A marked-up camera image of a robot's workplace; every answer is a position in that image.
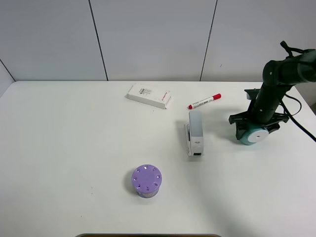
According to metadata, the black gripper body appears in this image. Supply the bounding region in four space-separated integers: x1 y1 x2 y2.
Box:
229 107 289 128

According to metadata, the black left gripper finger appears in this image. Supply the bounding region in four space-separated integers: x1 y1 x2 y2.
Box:
236 122 252 140

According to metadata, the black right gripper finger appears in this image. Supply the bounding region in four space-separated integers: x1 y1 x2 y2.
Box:
267 122 280 134

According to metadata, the teal pencil sharpener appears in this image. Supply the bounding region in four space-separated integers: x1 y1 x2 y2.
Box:
240 127 269 145

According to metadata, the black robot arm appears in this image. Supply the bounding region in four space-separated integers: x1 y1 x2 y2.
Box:
229 48 316 145

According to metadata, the white grey stapler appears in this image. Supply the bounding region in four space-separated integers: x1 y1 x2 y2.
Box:
185 111 204 157

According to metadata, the red whiteboard marker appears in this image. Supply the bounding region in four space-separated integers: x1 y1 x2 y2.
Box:
188 93 221 110

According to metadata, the white cardboard box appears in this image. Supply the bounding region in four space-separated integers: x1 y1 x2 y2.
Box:
125 83 172 109

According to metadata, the purple round container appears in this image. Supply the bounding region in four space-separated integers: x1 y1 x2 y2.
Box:
131 164 162 198

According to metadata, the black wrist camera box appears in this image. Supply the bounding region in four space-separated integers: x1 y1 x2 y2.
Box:
244 89 260 100

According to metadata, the black cable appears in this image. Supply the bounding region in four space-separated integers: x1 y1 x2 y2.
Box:
279 40 316 143

